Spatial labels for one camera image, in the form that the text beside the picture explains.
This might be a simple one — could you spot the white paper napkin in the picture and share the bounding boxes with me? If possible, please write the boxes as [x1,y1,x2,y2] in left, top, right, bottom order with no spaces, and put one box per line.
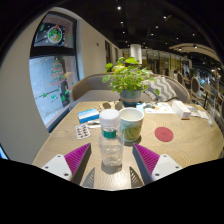
[196,109,210,120]

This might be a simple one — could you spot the clear plastic bottle white cap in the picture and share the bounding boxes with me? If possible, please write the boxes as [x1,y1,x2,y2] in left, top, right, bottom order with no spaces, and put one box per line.
[98,108,125,168]

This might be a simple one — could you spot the ceiling spot lights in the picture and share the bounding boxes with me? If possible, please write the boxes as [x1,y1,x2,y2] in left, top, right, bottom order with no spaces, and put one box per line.
[114,4,208,51]

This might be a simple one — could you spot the flat round red coaster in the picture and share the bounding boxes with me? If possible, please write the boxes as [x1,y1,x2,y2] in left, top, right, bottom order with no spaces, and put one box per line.
[154,126,175,143]

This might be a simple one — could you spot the grey chevron cushion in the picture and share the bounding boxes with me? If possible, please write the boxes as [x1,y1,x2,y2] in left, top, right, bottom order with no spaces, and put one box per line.
[143,75,178,103]

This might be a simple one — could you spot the small blue and white carton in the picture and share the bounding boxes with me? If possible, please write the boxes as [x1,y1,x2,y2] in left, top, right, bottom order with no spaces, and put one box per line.
[135,103,145,114]

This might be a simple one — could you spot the flat blue and white box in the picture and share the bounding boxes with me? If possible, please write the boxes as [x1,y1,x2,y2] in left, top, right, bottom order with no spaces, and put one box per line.
[77,108,100,124]

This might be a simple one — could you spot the white round column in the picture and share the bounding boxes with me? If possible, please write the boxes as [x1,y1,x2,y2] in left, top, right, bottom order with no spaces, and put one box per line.
[129,43,143,65]

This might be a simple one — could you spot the green potted plant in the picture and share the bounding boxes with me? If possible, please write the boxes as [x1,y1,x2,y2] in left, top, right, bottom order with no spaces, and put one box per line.
[101,56,161,108]

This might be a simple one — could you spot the blue and white card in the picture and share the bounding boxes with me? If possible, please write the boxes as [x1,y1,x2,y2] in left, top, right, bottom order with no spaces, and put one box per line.
[184,104,198,113]

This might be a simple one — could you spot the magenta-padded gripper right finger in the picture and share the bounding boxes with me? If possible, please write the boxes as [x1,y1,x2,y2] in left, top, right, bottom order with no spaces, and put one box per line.
[131,142,184,186]

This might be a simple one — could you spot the clear drinking glass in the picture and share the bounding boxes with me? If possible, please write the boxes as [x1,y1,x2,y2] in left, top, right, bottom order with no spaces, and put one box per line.
[207,106,217,127]

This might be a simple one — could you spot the white and green mug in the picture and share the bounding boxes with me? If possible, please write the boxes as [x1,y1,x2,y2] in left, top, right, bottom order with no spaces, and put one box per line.
[118,107,146,144]

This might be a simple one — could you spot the dining chairs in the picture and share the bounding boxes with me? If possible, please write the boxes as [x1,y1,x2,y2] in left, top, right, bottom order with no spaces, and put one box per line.
[168,68,224,111]

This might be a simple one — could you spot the grey curved sofa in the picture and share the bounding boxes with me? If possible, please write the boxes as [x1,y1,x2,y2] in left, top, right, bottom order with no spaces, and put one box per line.
[69,72,191,111]

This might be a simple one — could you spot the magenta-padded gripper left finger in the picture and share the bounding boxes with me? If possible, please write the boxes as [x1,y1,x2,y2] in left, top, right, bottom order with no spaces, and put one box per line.
[41,142,93,186]

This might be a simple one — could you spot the white paper packet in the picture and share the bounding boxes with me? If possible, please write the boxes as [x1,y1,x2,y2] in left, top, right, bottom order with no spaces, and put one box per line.
[87,120,101,130]

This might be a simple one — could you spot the white and orange carton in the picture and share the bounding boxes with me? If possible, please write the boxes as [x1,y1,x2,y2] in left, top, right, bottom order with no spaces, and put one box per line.
[171,99,192,120]

